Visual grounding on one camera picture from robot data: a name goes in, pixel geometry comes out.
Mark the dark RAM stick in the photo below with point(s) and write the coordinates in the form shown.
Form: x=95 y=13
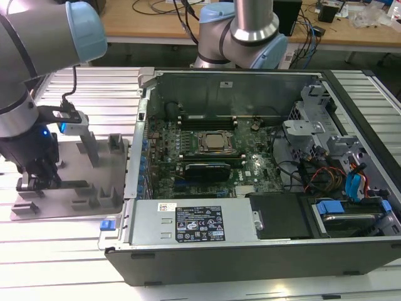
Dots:
x=208 y=119
x=73 y=184

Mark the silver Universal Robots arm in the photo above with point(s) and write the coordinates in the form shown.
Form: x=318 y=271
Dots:
x=31 y=47

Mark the black RAM slot bank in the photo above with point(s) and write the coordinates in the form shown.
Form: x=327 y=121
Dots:
x=208 y=125
x=213 y=158

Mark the grey parts rack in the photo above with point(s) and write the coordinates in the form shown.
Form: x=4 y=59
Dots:
x=94 y=207

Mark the blue case latch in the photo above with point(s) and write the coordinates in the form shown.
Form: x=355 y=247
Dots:
x=106 y=225

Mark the silver power supply with label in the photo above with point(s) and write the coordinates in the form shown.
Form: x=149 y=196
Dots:
x=147 y=219

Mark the wooden desk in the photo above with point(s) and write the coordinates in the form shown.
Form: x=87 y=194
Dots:
x=150 y=28

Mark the black graphics card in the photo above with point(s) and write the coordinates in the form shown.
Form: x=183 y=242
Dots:
x=206 y=172

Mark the CPU in metal socket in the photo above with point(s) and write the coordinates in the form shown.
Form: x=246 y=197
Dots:
x=216 y=141

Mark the small silver heat sink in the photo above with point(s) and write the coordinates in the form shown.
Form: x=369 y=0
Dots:
x=244 y=190

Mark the green motherboard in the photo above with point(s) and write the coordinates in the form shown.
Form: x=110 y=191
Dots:
x=250 y=156

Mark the black open PC case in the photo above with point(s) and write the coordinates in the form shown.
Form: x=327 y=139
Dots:
x=219 y=266

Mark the round coin battery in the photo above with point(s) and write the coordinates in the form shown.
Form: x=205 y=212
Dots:
x=254 y=126

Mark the black plastic shroud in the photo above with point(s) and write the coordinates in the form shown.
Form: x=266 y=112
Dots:
x=282 y=216

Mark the silver metal disk bay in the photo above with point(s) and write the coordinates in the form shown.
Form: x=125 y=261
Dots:
x=300 y=128

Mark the tall black box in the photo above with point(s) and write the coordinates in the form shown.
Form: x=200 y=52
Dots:
x=289 y=15

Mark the hard disk in blue carrier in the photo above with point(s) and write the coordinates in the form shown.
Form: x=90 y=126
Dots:
x=329 y=208

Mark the small black adapter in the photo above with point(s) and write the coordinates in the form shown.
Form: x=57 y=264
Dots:
x=319 y=31

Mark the small black box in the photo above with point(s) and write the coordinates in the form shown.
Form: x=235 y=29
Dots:
x=327 y=14

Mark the clear plastic bags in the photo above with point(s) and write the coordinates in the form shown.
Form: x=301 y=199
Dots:
x=369 y=17

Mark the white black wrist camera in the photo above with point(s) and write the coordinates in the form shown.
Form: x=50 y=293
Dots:
x=76 y=123

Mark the grey metal bracket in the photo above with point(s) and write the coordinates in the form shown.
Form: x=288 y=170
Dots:
x=341 y=144

